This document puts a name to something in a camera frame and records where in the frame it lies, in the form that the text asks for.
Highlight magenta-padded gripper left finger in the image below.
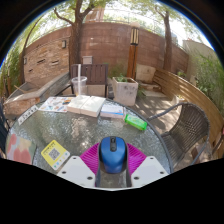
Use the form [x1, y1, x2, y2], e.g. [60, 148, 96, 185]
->
[56, 142, 101, 188]

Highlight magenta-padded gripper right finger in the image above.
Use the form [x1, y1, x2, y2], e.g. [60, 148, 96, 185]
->
[125, 143, 169, 188]

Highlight blue computer mouse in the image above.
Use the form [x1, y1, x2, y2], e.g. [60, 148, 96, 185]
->
[98, 135, 128, 174]

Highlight yellow code card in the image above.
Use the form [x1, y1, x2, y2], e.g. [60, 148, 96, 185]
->
[40, 139, 71, 171]

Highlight green plastic bottle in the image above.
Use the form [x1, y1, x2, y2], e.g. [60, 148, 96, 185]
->
[124, 113, 148, 131]

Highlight grey wicker chair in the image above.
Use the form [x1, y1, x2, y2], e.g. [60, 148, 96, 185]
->
[147, 102, 211, 168]

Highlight thick white book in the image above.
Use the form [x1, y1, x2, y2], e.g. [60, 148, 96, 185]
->
[66, 94, 107, 118]

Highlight colourful printed sheet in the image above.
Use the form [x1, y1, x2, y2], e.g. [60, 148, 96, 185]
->
[38, 96, 75, 113]

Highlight white and blue book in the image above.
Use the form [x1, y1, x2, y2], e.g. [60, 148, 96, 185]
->
[99, 103, 127, 120]

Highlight white printed strip sign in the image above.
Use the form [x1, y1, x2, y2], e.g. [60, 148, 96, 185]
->
[17, 105, 39, 126]

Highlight concrete planter with plant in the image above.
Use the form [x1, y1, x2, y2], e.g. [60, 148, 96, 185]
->
[111, 75, 139, 107]

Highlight clear plastic cup with straw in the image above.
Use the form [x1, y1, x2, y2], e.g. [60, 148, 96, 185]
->
[70, 63, 88, 97]

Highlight stone garden basin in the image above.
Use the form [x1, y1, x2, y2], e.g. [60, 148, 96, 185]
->
[3, 71, 73, 116]

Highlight curved wooden slat bench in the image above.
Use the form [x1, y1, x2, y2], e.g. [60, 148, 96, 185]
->
[152, 68, 224, 158]

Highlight beige stone slab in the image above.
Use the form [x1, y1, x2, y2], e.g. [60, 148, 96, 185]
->
[135, 63, 157, 84]

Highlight dark wooden slatted chair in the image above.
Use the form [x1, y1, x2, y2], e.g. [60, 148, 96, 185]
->
[69, 63, 109, 98]

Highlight large forked tree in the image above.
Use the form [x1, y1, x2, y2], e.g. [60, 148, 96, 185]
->
[53, 0, 98, 74]

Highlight grey wall box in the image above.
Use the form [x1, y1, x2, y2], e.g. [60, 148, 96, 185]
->
[82, 55, 94, 65]

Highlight wooden garden lamp post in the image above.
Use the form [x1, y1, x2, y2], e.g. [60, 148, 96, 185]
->
[126, 22, 141, 80]

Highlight slim tree by wall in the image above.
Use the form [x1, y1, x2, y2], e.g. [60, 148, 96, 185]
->
[156, 6, 175, 73]

